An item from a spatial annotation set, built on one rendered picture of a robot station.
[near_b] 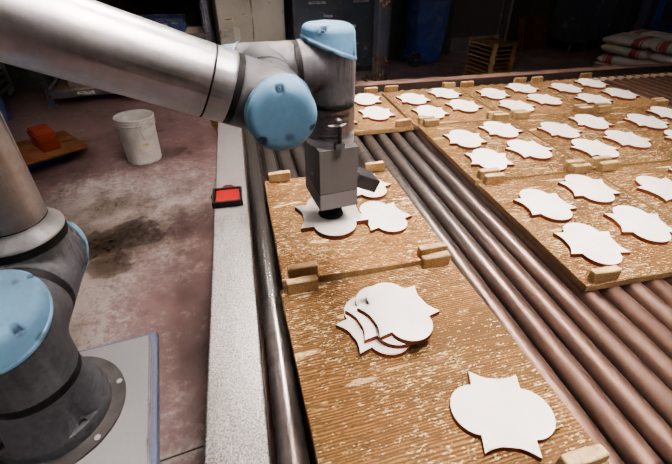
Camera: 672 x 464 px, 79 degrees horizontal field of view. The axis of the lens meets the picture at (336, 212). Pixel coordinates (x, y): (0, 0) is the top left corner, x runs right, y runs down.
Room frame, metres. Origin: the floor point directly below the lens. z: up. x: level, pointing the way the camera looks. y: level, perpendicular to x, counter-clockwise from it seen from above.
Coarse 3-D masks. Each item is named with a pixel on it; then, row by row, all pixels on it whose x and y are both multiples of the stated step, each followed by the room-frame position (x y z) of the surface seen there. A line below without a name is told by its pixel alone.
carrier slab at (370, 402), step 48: (336, 288) 0.56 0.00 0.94; (432, 288) 0.56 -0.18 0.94; (336, 336) 0.45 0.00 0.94; (432, 336) 0.45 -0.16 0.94; (480, 336) 0.45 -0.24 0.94; (336, 384) 0.36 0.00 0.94; (384, 384) 0.36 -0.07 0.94; (432, 384) 0.36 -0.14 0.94; (528, 384) 0.36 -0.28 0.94; (336, 432) 0.29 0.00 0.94; (384, 432) 0.29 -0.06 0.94; (432, 432) 0.29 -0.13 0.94; (576, 432) 0.29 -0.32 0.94
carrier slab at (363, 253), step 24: (288, 192) 0.91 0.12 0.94; (288, 216) 0.80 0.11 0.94; (288, 240) 0.71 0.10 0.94; (312, 240) 0.71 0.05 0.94; (336, 240) 0.71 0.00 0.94; (360, 240) 0.71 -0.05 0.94; (384, 240) 0.71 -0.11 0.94; (408, 240) 0.71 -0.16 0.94; (432, 240) 0.71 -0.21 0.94; (288, 264) 0.63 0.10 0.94; (336, 264) 0.63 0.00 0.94; (360, 264) 0.63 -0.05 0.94; (384, 264) 0.63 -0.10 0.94; (408, 264) 0.64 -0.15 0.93
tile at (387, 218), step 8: (360, 208) 0.82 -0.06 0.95; (368, 208) 0.82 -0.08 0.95; (376, 208) 0.82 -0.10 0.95; (384, 208) 0.82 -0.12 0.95; (392, 208) 0.82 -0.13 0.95; (368, 216) 0.79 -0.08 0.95; (376, 216) 0.79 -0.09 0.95; (384, 216) 0.79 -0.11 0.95; (392, 216) 0.79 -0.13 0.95; (400, 216) 0.79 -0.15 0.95; (408, 216) 0.79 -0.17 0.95; (368, 224) 0.76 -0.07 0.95; (376, 224) 0.76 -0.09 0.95; (384, 224) 0.76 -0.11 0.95; (392, 224) 0.76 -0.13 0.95; (400, 224) 0.76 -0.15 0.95; (384, 232) 0.73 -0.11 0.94; (392, 232) 0.73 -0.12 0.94; (400, 232) 0.73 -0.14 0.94
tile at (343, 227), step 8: (312, 200) 0.64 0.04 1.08; (296, 208) 0.62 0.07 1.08; (304, 208) 0.61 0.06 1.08; (312, 208) 0.61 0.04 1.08; (344, 208) 0.61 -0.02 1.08; (352, 208) 0.61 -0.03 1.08; (304, 216) 0.59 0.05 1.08; (312, 216) 0.59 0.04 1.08; (344, 216) 0.59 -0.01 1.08; (352, 216) 0.59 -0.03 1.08; (360, 216) 0.59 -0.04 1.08; (304, 224) 0.56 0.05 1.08; (312, 224) 0.56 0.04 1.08; (320, 224) 0.56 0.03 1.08; (328, 224) 0.56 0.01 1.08; (336, 224) 0.56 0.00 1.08; (344, 224) 0.56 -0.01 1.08; (352, 224) 0.56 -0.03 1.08; (360, 224) 0.58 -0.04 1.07; (320, 232) 0.54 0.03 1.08; (328, 232) 0.54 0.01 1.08; (336, 232) 0.54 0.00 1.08; (344, 232) 0.54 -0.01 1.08; (352, 232) 0.55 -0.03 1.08
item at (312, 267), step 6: (294, 264) 0.60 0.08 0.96; (300, 264) 0.60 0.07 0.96; (306, 264) 0.60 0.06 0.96; (312, 264) 0.60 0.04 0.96; (288, 270) 0.58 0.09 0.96; (294, 270) 0.58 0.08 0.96; (300, 270) 0.59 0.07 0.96; (306, 270) 0.59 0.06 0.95; (312, 270) 0.59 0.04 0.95; (288, 276) 0.58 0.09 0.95; (294, 276) 0.59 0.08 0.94; (300, 276) 0.59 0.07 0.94
